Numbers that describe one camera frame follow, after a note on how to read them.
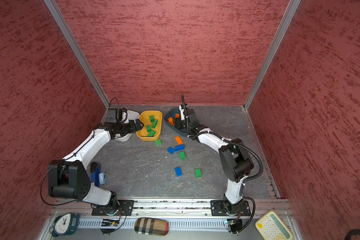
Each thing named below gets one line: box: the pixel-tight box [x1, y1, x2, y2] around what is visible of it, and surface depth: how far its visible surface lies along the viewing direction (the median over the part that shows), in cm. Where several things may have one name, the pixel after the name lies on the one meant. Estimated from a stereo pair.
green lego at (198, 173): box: [194, 168, 202, 179], surface depth 85 cm
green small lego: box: [178, 151, 186, 161], surface depth 93 cm
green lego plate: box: [147, 129, 157, 137], surface depth 105 cm
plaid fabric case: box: [134, 217, 169, 237], surface depth 68 cm
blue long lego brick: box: [174, 144, 186, 152], surface depth 97 cm
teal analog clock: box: [52, 212, 79, 238], surface depth 68 cm
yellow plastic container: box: [136, 110, 163, 142], surface depth 109 cm
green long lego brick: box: [150, 119, 158, 129], surface depth 109 cm
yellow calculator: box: [255, 210, 293, 240], surface depth 69 cm
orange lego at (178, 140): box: [174, 135, 184, 145], surface depth 102 cm
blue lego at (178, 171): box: [174, 166, 183, 177], surface depth 87 cm
